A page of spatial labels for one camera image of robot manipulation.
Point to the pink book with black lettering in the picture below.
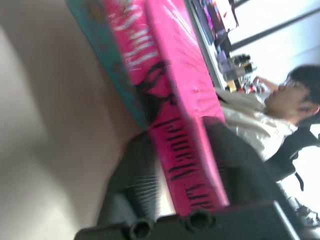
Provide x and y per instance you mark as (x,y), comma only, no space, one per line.
(185,75)

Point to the dark computer monitor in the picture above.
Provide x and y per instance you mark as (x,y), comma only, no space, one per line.
(215,17)

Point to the clutter of small desk items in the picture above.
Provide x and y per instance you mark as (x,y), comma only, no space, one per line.
(240,72)

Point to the person in white shirt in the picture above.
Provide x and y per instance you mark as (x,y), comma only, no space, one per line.
(252,122)

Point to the teal book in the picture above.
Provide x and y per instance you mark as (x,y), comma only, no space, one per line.
(100,40)

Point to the black office chair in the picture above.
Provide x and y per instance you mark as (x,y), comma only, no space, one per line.
(295,147)

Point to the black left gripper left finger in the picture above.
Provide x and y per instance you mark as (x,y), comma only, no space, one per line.
(135,175)

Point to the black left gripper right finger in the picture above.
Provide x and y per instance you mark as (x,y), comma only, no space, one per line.
(240,170)

